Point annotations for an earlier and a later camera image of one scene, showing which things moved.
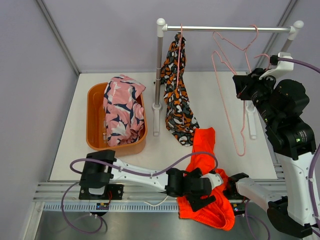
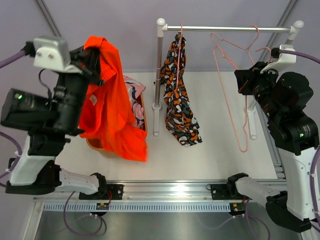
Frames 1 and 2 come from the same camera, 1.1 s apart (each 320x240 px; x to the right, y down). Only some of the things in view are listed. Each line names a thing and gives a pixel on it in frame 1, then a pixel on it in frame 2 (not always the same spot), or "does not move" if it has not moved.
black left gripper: (196, 202) -> (88, 60)
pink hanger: (238, 152) -> (270, 51)
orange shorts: (219, 213) -> (106, 112)
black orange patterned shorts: (180, 119) does not move
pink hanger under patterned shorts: (179, 54) does not move
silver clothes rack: (161, 27) does not move
